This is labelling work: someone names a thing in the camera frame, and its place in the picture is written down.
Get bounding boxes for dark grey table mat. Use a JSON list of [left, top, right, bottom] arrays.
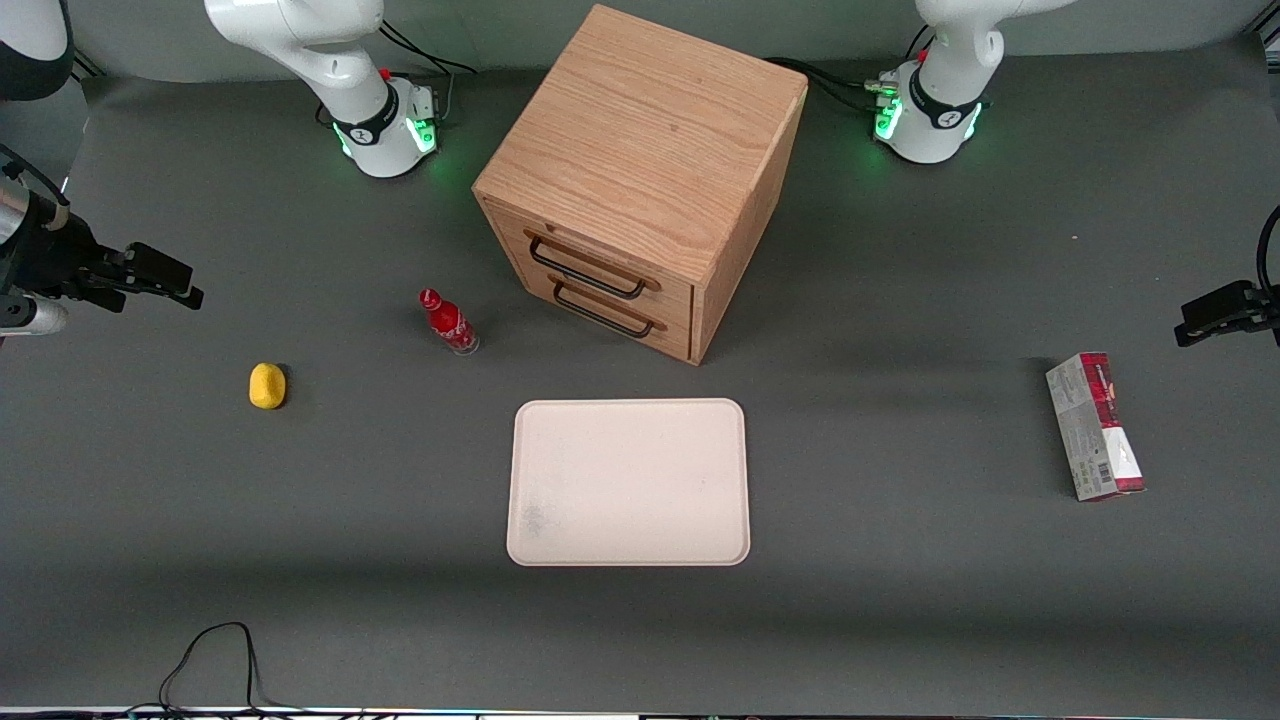
[[0, 35, 1280, 714]]

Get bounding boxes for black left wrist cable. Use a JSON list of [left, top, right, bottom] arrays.
[[1255, 204, 1280, 301]]

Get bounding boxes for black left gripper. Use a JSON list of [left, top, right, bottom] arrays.
[[1174, 281, 1280, 349]]

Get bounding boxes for black looped cable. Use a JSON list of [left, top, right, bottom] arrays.
[[128, 621, 336, 717]]

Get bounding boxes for black right arm base cables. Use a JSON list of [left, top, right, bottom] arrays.
[[378, 18, 479, 121]]

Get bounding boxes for yellow lemon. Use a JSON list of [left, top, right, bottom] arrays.
[[248, 362, 288, 411]]

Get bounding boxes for beige rectangular tray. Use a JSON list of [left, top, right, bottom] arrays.
[[506, 398, 752, 568]]

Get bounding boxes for black metal drawer handle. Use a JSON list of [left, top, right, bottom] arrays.
[[527, 235, 649, 300], [551, 280, 657, 339]]

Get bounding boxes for black arm base cables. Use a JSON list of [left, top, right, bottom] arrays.
[[378, 18, 479, 121], [764, 24, 937, 117]]

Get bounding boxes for black left arm base cables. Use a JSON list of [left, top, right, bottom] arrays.
[[764, 24, 937, 117]]

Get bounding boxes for red and grey carton box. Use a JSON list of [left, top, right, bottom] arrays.
[[1045, 351, 1147, 502]]

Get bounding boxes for red coke bottle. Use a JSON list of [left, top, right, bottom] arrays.
[[418, 288, 481, 356]]

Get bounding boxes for wooden two-drawer cabinet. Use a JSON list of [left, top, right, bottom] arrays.
[[472, 3, 809, 367]]

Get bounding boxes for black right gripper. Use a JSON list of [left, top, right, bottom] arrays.
[[0, 193, 206, 313]]

